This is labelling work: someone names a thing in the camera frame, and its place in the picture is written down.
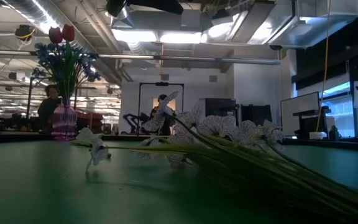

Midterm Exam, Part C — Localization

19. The person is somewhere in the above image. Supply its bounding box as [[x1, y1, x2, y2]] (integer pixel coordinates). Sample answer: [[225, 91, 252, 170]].
[[149, 94, 176, 136], [37, 84, 62, 133]]

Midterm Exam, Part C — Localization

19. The blue flower bunch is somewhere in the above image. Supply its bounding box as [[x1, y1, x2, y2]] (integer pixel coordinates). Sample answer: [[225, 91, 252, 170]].
[[31, 42, 102, 105]]

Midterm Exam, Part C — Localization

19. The small white flower sprig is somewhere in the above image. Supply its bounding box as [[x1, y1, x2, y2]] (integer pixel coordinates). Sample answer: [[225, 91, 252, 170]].
[[70, 126, 155, 174]]

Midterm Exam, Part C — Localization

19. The black rectangular rig frame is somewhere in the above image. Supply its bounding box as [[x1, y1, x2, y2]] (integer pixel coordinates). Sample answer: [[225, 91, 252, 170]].
[[137, 82, 185, 135]]

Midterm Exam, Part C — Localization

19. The red tulip flower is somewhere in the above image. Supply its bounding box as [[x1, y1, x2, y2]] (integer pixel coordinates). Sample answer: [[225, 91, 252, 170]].
[[48, 26, 63, 50], [61, 24, 76, 57]]

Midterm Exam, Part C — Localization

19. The yellow hanging cord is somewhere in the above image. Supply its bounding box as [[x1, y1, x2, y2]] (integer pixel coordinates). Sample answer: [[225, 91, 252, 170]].
[[315, 0, 332, 133]]

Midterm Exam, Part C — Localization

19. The black cabinet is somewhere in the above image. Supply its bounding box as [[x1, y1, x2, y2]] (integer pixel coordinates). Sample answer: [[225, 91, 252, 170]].
[[240, 104, 273, 127], [204, 98, 237, 127]]

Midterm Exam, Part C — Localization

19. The purple ribbed glass vase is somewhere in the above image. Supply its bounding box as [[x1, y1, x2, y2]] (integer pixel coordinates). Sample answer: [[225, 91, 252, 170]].
[[50, 98, 77, 141]]

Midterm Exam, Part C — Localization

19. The yellow black ceiling reel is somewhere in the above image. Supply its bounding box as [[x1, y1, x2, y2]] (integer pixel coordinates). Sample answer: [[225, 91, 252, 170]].
[[14, 24, 36, 43]]

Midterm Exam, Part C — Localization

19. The silver ceiling pipe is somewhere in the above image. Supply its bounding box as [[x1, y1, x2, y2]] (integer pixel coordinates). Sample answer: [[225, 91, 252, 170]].
[[0, 49, 282, 65]]

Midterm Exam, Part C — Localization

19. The white board panel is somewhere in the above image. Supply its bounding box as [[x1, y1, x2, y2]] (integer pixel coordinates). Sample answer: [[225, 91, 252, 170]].
[[280, 91, 320, 137]]

